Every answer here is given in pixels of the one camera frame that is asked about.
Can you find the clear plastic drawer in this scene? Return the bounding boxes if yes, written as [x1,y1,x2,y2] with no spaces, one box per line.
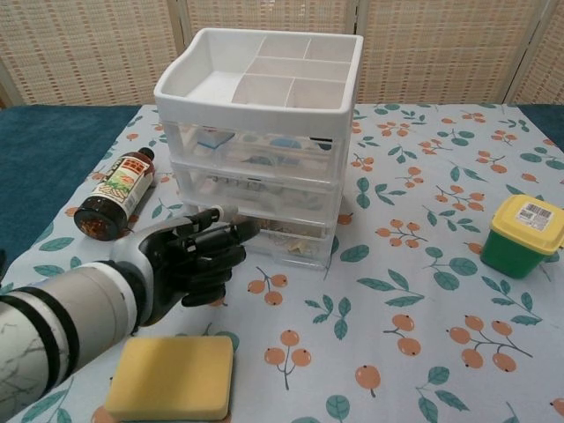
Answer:
[165,122,349,177]
[171,162,345,221]
[182,204,338,270]

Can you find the blue white small block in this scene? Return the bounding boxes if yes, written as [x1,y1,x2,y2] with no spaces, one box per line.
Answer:
[197,130,234,152]

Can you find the yellow binder clips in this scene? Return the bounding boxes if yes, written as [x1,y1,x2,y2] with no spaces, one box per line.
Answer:
[286,237,316,256]

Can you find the clear plastic top drawer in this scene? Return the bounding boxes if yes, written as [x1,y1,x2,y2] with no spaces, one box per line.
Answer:
[165,122,349,177]

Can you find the white plastic drawer organizer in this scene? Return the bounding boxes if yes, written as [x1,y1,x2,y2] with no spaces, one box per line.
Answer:
[153,26,365,270]

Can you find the clear plastic middle drawer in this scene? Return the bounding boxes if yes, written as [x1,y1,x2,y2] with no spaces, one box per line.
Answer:
[171,162,345,221]

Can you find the brown sauce bottle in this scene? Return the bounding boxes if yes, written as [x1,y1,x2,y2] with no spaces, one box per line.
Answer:
[73,147,156,242]

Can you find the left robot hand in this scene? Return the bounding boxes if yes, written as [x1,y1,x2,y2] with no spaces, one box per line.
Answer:
[109,206,261,327]

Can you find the green container yellow lid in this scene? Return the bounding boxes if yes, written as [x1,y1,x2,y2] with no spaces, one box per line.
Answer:
[479,195,564,279]

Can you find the floral fruit print tablecloth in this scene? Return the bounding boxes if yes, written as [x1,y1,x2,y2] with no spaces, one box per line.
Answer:
[0,103,564,423]

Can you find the clear plastic bottom drawer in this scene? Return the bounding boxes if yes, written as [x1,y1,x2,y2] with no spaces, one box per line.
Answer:
[182,204,338,270]

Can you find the yellow sponge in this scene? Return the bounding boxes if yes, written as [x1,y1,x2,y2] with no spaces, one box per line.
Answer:
[104,335,235,422]

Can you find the bamboo folding screen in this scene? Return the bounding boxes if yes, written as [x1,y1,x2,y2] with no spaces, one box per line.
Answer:
[0,0,564,108]

